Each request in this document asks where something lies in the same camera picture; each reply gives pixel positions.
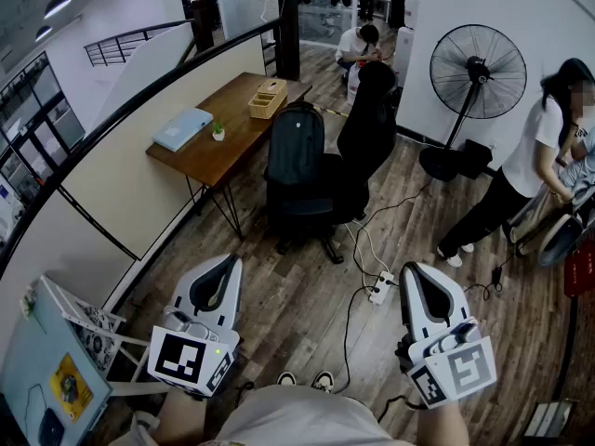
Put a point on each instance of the wooden desk with metal legs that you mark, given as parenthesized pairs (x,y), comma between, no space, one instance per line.
(232,137)

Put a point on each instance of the white air purifier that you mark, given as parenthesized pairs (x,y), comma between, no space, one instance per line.
(403,54)

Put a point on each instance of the black curved handrail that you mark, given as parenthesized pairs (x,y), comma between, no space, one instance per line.
(116,112)

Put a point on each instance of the yellow packet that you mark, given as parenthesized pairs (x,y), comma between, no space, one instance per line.
(70,388)

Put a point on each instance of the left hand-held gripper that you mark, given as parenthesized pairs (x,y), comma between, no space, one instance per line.
(179,358)

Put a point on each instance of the black framed window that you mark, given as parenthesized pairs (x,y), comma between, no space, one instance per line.
(32,109)

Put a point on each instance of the person's left forearm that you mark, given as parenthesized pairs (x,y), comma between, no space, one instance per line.
(181,418)

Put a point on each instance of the person's shoe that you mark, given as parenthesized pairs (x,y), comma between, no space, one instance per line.
(323,381)
(286,379)

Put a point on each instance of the black power adapter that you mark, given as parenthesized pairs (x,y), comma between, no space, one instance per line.
(497,279)

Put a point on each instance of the black metal railing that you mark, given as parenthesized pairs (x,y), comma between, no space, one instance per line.
(121,44)

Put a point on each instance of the black standing fan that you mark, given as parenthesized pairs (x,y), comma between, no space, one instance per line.
(479,72)

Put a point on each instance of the person's right forearm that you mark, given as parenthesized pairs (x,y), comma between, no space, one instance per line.
(441,425)

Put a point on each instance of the black office chair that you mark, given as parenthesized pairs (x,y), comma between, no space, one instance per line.
(367,123)

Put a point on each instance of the striped floor tape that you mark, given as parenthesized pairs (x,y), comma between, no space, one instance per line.
(332,111)

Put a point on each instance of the person's left shoe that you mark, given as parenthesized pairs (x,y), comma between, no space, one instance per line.
(286,379)

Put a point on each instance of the light blue board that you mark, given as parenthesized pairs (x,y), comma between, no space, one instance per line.
(28,365)

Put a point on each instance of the black box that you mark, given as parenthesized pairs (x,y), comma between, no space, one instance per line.
(479,158)

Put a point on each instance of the person's right shoe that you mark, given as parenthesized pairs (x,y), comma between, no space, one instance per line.
(323,381)

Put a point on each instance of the black pouch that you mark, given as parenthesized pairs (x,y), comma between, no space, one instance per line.
(50,430)

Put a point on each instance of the dark grey backpack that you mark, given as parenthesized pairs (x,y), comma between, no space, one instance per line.
(295,147)

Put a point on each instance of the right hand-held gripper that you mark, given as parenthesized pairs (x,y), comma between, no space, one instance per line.
(469,367)

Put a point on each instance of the small potted plant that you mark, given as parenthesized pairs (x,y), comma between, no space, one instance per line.
(218,133)

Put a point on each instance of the dark wooden post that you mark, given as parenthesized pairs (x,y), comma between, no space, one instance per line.
(289,35)
(203,26)

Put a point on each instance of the person's white shirt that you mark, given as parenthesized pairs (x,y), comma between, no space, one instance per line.
(297,416)

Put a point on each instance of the round ceiling lamp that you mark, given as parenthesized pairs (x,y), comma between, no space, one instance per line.
(57,6)
(43,33)

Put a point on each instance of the metal case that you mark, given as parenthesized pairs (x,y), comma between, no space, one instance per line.
(548,418)

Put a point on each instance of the clear water jug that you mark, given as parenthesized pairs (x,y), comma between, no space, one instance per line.
(354,82)

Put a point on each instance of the wicker desk organizer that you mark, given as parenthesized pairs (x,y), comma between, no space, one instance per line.
(267,100)

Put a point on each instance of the red box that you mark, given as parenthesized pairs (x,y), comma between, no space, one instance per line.
(581,272)

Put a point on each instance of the light blue folder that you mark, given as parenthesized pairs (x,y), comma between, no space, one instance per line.
(181,129)

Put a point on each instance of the white power strip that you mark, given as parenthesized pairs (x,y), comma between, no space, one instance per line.
(381,288)

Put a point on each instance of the patterned seat cushion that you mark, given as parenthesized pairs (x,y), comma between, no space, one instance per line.
(95,337)

